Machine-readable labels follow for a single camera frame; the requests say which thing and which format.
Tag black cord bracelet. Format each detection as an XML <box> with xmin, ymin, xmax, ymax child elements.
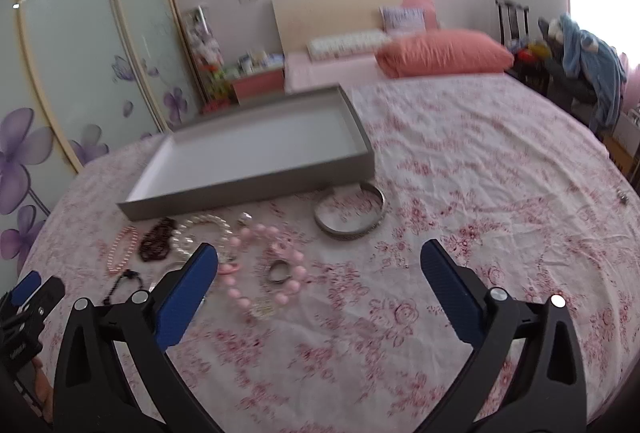
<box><xmin>102</xmin><ymin>267</ymin><xmax>146</xmax><ymax>307</ymax></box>

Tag small pink pearl bracelet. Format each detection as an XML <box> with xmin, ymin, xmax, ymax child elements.
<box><xmin>105</xmin><ymin>225</ymin><xmax>140</xmax><ymax>276</ymax></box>

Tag dark red garnet bracelet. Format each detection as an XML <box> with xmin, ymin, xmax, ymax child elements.
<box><xmin>138</xmin><ymin>215</ymin><xmax>179</xmax><ymax>262</ymax></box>

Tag white pearl bracelet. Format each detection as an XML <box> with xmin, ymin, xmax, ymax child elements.
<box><xmin>170</xmin><ymin>212</ymin><xmax>234</xmax><ymax>264</ymax></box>

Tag pink bead bracelet with flowers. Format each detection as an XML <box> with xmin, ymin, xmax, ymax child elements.
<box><xmin>217</xmin><ymin>221</ymin><xmax>309</xmax><ymax>319</ymax></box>

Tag wide silver bangle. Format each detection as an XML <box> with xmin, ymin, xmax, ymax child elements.
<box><xmin>312</xmin><ymin>182</ymin><xmax>388</xmax><ymax>241</ymax></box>

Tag silver ring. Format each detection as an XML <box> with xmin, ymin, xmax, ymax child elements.
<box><xmin>264</xmin><ymin>257</ymin><xmax>294</xmax><ymax>286</ymax></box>

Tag left hand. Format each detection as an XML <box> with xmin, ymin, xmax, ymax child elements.
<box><xmin>32</xmin><ymin>357</ymin><xmax>53</xmax><ymax>423</ymax></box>

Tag pink floral bedsheet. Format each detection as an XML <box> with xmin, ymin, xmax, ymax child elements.
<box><xmin>14</xmin><ymin>72</ymin><xmax>640</xmax><ymax>433</ymax></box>

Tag floral sliding wardrobe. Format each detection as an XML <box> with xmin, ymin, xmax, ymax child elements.
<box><xmin>1</xmin><ymin>0</ymin><xmax>202</xmax><ymax>289</ymax></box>

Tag clear tube of plush toys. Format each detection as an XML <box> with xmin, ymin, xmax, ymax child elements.
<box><xmin>183</xmin><ymin>5</ymin><xmax>224</xmax><ymax>103</ymax></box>

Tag pink bedside table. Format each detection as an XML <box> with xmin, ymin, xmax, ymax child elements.
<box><xmin>231</xmin><ymin>67</ymin><xmax>285</xmax><ymax>104</ymax></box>

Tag grey shallow cardboard tray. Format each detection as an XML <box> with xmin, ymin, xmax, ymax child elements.
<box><xmin>118</xmin><ymin>84</ymin><xmax>375</xmax><ymax>222</ymax></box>

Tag blue plush garment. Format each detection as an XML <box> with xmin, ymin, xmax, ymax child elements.
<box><xmin>559</xmin><ymin>13</ymin><xmax>627</xmax><ymax>133</ymax></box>

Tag folded coral duvet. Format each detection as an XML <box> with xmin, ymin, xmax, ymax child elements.
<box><xmin>375</xmin><ymin>29</ymin><xmax>514</xmax><ymax>79</ymax></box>

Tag pink bed with mattress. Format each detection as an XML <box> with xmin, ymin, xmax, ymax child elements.
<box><xmin>284</xmin><ymin>52</ymin><xmax>387</xmax><ymax>93</ymax></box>

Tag dark wooden chair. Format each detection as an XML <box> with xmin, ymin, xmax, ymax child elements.
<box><xmin>495</xmin><ymin>0</ymin><xmax>529</xmax><ymax>50</ymax></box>

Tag small purple cushion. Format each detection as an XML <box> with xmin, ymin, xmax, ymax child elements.
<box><xmin>380</xmin><ymin>6</ymin><xmax>426</xmax><ymax>37</ymax></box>

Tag floral pillow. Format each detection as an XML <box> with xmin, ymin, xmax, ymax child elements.
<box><xmin>306</xmin><ymin>29</ymin><xmax>392</xmax><ymax>62</ymax></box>

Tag beige pink headboard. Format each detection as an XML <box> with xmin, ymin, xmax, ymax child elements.
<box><xmin>272</xmin><ymin>0</ymin><xmax>439</xmax><ymax>54</ymax></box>

